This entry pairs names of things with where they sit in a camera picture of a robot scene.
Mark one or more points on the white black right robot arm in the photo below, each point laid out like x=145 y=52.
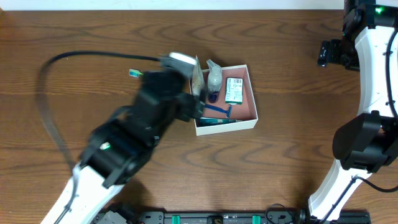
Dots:
x=369 y=141

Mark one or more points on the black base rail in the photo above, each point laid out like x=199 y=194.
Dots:
x=124 y=214

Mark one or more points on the green white soap box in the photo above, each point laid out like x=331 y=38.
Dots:
x=234 y=91

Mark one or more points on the small teal white toothpaste tube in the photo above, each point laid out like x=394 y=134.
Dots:
x=203 y=122

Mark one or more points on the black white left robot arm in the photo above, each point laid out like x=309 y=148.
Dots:
x=121 y=146

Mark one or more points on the green white toothbrush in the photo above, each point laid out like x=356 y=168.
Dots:
x=135 y=73

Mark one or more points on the white squeeze tube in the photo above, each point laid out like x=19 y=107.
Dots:
x=197 y=82

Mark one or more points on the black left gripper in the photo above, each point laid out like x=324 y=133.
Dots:
x=185 y=101

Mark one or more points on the white cardboard box pink interior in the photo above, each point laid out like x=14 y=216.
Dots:
x=246 y=113

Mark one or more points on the blue disposable razor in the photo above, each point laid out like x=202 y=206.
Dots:
x=221 y=110

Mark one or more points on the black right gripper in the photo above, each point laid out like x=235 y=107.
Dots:
x=325 y=53

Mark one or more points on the clear bottle dark blue cap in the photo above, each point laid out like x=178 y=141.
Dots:
x=214 y=81

